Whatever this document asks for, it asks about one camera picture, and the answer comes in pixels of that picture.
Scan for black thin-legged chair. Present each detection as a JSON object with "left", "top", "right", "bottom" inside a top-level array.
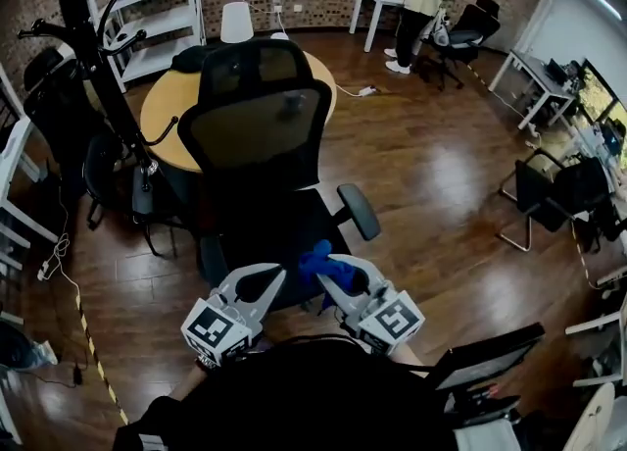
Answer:
[{"left": 129, "top": 164, "right": 197, "bottom": 260}]

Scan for white frame table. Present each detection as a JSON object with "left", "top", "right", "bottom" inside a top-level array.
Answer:
[
  {"left": 0, "top": 221, "right": 33, "bottom": 445},
  {"left": 0, "top": 115, "right": 60, "bottom": 244}
]

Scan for black headrest office chair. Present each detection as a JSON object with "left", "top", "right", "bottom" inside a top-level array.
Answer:
[{"left": 417, "top": 0, "right": 503, "bottom": 92}]

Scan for round wooden table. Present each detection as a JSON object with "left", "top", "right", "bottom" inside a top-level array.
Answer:
[{"left": 139, "top": 49, "right": 339, "bottom": 174}]

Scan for white shelf unit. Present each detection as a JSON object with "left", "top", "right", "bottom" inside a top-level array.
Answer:
[{"left": 79, "top": 0, "right": 207, "bottom": 93}]

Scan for black swivel office chair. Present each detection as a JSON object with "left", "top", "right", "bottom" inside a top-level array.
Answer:
[{"left": 22, "top": 46, "right": 126, "bottom": 232}]

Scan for black monitor screen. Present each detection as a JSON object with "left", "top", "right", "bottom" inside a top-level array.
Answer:
[{"left": 430, "top": 323, "right": 548, "bottom": 419}]

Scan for white lamp shade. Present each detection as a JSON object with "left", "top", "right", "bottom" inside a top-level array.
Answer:
[{"left": 218, "top": 1, "right": 255, "bottom": 44}]

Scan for white plastic bag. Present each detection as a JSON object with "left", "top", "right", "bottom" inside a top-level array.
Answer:
[{"left": 430, "top": 12, "right": 451, "bottom": 48}]

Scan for person's white trousers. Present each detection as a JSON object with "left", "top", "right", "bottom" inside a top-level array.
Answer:
[{"left": 453, "top": 417, "right": 523, "bottom": 451}]

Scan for white office desk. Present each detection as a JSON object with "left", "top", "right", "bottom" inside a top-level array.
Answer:
[{"left": 488, "top": 49, "right": 580, "bottom": 131}]

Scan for white metal rack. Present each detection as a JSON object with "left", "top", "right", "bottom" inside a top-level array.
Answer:
[{"left": 562, "top": 262, "right": 627, "bottom": 391}]

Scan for person wearing black headset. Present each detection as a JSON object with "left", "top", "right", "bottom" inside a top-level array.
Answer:
[{"left": 111, "top": 335, "right": 569, "bottom": 451}]

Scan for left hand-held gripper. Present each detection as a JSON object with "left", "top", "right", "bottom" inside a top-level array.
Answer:
[{"left": 180, "top": 263, "right": 289, "bottom": 368}]

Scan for blue cloth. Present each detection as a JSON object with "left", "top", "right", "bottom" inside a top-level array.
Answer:
[{"left": 297, "top": 239, "right": 369, "bottom": 317}]

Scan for black laptop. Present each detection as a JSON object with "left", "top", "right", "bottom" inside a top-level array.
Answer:
[{"left": 546, "top": 59, "right": 569, "bottom": 85}]

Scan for white power strip with cable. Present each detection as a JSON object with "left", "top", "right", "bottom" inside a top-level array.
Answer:
[{"left": 36, "top": 183, "right": 82, "bottom": 296}]

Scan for black mesh office chair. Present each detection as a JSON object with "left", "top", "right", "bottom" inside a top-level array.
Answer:
[{"left": 176, "top": 38, "right": 354, "bottom": 313}]

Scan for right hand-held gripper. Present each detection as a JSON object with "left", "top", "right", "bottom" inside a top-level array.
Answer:
[{"left": 314, "top": 253, "right": 426, "bottom": 357}]

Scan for grey plastic bag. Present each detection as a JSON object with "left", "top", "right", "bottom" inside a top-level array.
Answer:
[{"left": 0, "top": 321, "right": 59, "bottom": 373}]

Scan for person's left forearm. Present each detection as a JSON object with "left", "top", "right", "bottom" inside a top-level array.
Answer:
[{"left": 169, "top": 363, "right": 213, "bottom": 404}]

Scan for person's right forearm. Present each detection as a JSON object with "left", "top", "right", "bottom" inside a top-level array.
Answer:
[{"left": 389, "top": 342, "right": 435, "bottom": 379}]

